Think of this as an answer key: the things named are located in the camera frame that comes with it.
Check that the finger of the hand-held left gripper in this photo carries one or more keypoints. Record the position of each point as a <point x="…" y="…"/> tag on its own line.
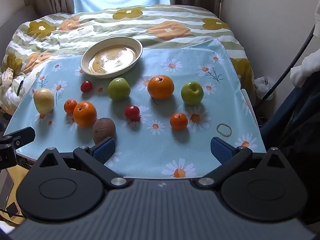
<point x="23" y="135"/>

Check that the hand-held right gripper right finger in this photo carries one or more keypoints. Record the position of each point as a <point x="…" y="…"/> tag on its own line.
<point x="221" y="150"/>

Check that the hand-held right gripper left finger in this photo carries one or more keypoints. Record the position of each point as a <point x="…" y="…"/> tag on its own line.
<point x="103" y="150"/>

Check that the brown kiwi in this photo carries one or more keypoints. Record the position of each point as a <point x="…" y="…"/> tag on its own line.
<point x="103" y="130"/>

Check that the yellow-brown apple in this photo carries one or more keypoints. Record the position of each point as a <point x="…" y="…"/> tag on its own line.
<point x="44" y="101"/>

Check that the large orange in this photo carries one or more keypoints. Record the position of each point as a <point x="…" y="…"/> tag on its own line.
<point x="160" y="87"/>
<point x="85" y="114"/>

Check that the small red tomato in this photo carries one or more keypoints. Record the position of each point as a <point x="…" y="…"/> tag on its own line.
<point x="86" y="86"/>
<point x="132" y="112"/>

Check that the small tangerine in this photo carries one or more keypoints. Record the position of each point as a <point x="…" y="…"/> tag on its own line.
<point x="178" y="121"/>
<point x="70" y="107"/>

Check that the cream ceramic bowl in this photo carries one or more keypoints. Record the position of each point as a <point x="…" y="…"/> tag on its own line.
<point x="112" y="60"/>

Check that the yellow rubber band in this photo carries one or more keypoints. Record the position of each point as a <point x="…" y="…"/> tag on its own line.
<point x="217" y="130"/>

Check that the yellow object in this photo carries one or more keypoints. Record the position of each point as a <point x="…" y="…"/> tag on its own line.
<point x="10" y="185"/>

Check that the light blue daisy tablecloth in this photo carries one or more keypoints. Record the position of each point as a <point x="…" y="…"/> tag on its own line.
<point x="175" y="150"/>

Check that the small black object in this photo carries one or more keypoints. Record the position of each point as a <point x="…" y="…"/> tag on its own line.
<point x="20" y="87"/>

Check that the crumpled plastic wrapper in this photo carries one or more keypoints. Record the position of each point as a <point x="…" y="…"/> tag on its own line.
<point x="7" y="76"/>

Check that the green apple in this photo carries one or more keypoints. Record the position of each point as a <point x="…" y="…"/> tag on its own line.
<point x="192" y="93"/>
<point x="119" y="89"/>

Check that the crumpled white plastic bag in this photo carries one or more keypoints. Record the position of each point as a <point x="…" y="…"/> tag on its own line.
<point x="262" y="86"/>

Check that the dark blue cloth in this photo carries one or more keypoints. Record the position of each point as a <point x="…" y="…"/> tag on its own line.
<point x="295" y="130"/>

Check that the white garment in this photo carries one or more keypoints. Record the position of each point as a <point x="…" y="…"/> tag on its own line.
<point x="307" y="70"/>

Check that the striped floral quilt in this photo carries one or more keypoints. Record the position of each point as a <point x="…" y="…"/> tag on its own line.
<point x="100" y="30"/>

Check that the grey bed frame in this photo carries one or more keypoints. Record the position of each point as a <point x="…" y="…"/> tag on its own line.
<point x="17" y="15"/>

